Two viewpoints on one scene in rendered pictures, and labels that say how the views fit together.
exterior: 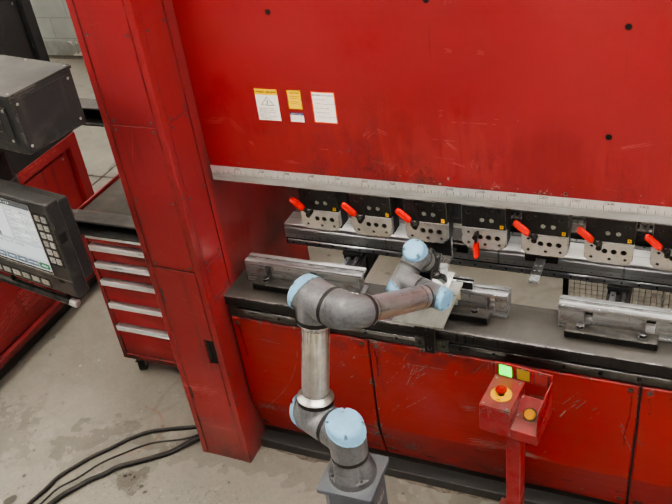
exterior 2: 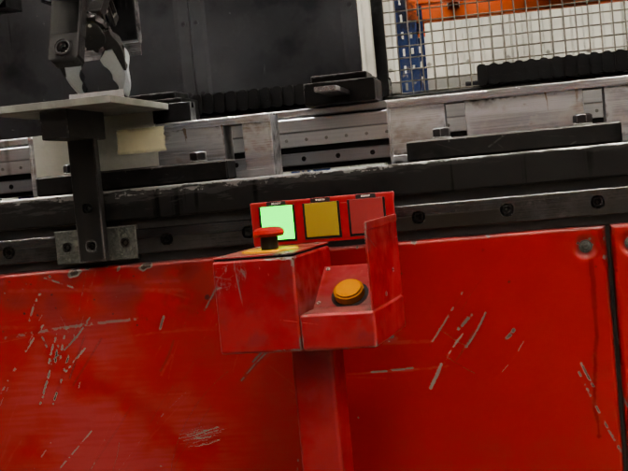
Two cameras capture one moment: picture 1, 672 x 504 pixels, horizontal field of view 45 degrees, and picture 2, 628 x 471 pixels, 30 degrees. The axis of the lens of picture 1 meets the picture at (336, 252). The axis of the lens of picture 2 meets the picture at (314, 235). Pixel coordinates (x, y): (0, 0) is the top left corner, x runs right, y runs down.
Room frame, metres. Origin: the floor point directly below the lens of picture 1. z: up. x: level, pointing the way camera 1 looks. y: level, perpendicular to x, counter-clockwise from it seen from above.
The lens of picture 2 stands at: (0.53, -0.11, 0.87)
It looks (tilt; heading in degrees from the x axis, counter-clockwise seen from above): 3 degrees down; 343
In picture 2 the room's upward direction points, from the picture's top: 5 degrees counter-clockwise
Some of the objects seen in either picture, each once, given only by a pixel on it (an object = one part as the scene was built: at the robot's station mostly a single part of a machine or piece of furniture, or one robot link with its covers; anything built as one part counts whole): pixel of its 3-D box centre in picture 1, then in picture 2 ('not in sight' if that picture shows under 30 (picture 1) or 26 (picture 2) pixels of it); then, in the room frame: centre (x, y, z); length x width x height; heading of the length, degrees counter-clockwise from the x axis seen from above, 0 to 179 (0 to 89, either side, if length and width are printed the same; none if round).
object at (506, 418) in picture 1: (515, 402); (309, 270); (1.95, -0.52, 0.75); 0.20 x 0.16 x 0.18; 56
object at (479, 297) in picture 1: (455, 295); (154, 155); (2.35, -0.41, 0.92); 0.39 x 0.06 x 0.10; 63
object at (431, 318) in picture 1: (428, 301); (81, 108); (2.25, -0.29, 1.00); 0.26 x 0.18 x 0.01; 153
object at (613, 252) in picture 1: (610, 234); not in sight; (2.12, -0.87, 1.26); 0.15 x 0.09 x 0.17; 63
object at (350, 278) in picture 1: (305, 273); not in sight; (2.63, 0.13, 0.92); 0.50 x 0.06 x 0.10; 63
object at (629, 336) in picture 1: (610, 335); (512, 142); (2.06, -0.88, 0.89); 0.30 x 0.05 x 0.03; 63
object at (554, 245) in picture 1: (546, 228); not in sight; (2.21, -0.69, 1.26); 0.15 x 0.09 x 0.17; 63
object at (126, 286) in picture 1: (172, 277); not in sight; (3.36, 0.82, 0.50); 0.50 x 0.50 x 1.00; 63
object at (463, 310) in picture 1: (447, 311); (135, 178); (2.31, -0.37, 0.89); 0.30 x 0.05 x 0.03; 63
